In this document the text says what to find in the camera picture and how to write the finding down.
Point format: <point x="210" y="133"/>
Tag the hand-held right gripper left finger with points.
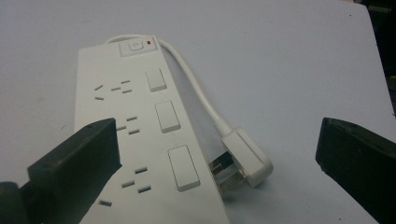
<point x="74" y="168"/>

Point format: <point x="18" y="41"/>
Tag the white power plug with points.
<point x="246" y="158"/>

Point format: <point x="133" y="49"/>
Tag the white power strip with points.
<point x="155" y="140"/>

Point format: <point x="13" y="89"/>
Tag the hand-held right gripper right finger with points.
<point x="358" y="161"/>

